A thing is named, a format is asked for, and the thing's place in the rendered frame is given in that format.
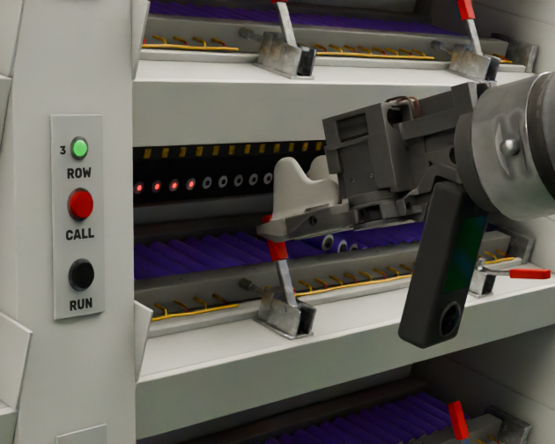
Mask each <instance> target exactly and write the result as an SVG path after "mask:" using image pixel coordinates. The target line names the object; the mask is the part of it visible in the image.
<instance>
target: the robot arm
mask: <svg viewBox="0 0 555 444"><path fill-rule="evenodd" d="M411 99H414V101H411ZM392 100H397V101H396V102H390V101H392ZM403 100H408V101H403ZM322 125H323V130H324V135H325V139H326V145H327V146H324V150H325V154H326V155H321V156H318V157H316V158H315V159H314V160H313V162H312V163H311V166H310V170H309V179H308V178H307V176H306V175H305V173H304V172H303V170H302V169H301V167H300V165H299V164H298V162H297V161H296V160H295V159H294V158H291V157H287V158H282V159H281V160H279V161H278V162H277V164H276V165H275V168H274V184H273V214H272V218H271V220H270V222H268V223H265V224H261V225H259V226H256V232H257V234H258V235H260V236H262V237H263V238H266V239H268V240H270V241H273V242H276V243H279V242H284V241H296V240H302V239H306V238H312V237H316V236H322V235H326V234H331V233H340V232H344V231H350V230H353V231H362V230H368V229H375V228H382V227H388V226H398V225H403V224H409V223H413V222H425V225H424V229H423V232H422V236H421V240H420V243H419V247H418V253H417V257H416V261H415V264H414V268H413V272H412V275H411V281H410V285H409V290H408V293H407V297H406V301H405V304H404V308H403V314H402V318H401V321H400V325H399V329H398V336H399V337H400V338H401V339H402V340H403V341H405V342H407V343H410V344H413V345H415V346H417V347H418V348H421V349H425V348H427V347H430V346H433V345H436V344H440V343H442V342H445V341H448V340H450V339H453V338H454V337H456V335H457V333H458V330H459V326H460V323H461V319H462V316H463V310H464V307H465V303H466V299H467V296H468V292H469V289H470V283H471V279H472V276H473V272H474V269H475V266H476V262H477V256H478V252H479V249H480V246H481V242H482V239H483V235H484V231H485V226H486V222H487V219H488V215H489V212H495V211H500V212H501V213H502V214H504V215H505V216H507V217H508V218H510V219H513V220H516V221H523V220H528V219H533V218H541V217H545V216H550V215H554V214H555V71H552V72H544V73H541V74H537V75H535V76H531V77H527V78H522V79H519V80H515V81H512V82H509V83H505V84H503V85H497V83H496V82H485V83H477V82H466V83H462V84H459V85H454V86H451V91H448V92H443V93H439V94H436V95H433V96H430V97H426V98H423V99H420V100H417V99H416V98H415V97H412V96H410V97H407V96H397V97H394V98H390V99H387V100H386V101H385V102H381V103H377V104H374V105H371V106H368V107H363V108H360V109H356V110H353V111H350V112H347V113H343V114H340V115H335V116H331V117H329V118H325V119H322Z"/></svg>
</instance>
